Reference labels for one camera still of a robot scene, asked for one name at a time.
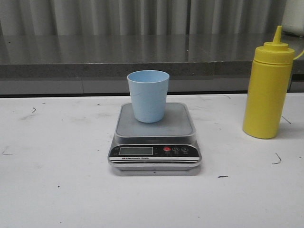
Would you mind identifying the light blue plastic cup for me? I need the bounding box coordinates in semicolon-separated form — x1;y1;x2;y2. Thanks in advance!
127;70;170;123

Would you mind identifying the yellow squeeze bottle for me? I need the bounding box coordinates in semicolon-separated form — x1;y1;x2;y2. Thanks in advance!
243;25;300;139

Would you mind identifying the silver digital kitchen scale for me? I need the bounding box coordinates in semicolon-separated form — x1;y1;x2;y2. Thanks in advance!
108;102;202;171

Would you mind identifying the grey stone counter ledge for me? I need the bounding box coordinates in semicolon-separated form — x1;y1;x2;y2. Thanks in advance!
0;34;304;79

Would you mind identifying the white container on counter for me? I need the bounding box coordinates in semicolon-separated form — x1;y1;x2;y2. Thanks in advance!
282;0;304;37

